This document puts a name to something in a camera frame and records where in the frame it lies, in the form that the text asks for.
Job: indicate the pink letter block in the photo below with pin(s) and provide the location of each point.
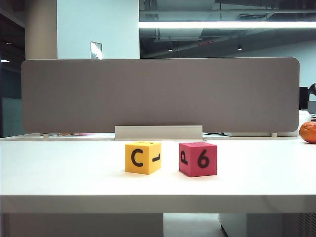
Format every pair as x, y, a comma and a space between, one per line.
191, 170

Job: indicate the yellow letter block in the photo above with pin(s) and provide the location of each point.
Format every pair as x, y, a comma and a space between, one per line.
144, 168

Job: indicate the grey fabric desk divider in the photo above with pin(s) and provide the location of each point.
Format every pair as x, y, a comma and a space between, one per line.
160, 93

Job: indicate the colourful flat papers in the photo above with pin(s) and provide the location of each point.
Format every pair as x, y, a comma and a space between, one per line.
74, 134

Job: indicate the long ceiling light strip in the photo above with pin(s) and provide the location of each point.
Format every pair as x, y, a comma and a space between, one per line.
222, 24

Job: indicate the grey under-desk panel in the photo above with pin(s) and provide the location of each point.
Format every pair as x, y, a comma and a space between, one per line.
86, 225

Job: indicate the black monitor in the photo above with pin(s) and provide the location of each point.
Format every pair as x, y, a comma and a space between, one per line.
304, 98

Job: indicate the orange ball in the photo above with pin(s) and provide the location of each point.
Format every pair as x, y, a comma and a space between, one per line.
308, 133

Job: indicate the white divider bracket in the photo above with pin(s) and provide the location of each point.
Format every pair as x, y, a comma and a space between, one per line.
158, 133

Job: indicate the framed wall poster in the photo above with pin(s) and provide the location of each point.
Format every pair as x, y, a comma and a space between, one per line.
96, 50

